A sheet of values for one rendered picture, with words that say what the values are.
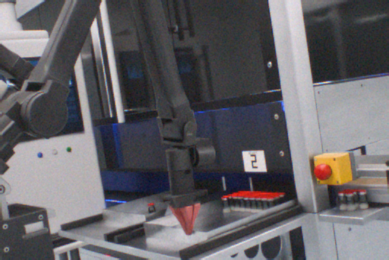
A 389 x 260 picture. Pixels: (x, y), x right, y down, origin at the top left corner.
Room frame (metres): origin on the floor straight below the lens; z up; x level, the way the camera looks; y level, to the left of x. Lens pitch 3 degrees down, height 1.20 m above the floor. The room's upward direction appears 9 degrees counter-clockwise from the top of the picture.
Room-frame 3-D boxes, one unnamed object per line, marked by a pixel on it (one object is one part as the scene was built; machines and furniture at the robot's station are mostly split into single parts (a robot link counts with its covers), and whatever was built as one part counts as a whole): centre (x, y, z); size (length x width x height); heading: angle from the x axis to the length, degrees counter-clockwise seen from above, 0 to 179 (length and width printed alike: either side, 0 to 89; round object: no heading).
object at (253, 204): (1.40, -0.12, 0.90); 0.18 x 0.02 x 0.05; 40
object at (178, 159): (1.18, 0.05, 1.08); 0.07 x 0.06 x 0.07; 135
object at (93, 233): (1.46, 0.08, 0.87); 0.70 x 0.48 x 0.02; 39
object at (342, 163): (1.25, -0.33, 0.99); 0.08 x 0.07 x 0.07; 129
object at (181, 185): (1.17, 0.05, 1.02); 0.10 x 0.07 x 0.07; 129
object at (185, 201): (1.16, 0.06, 0.95); 0.07 x 0.07 x 0.09; 39
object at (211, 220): (1.33, -0.04, 0.90); 0.34 x 0.26 x 0.04; 129
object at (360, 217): (1.26, -0.37, 0.87); 0.14 x 0.13 x 0.02; 129
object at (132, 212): (1.63, 0.13, 0.90); 0.34 x 0.26 x 0.04; 129
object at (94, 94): (2.27, 0.51, 1.50); 0.49 x 0.01 x 0.59; 39
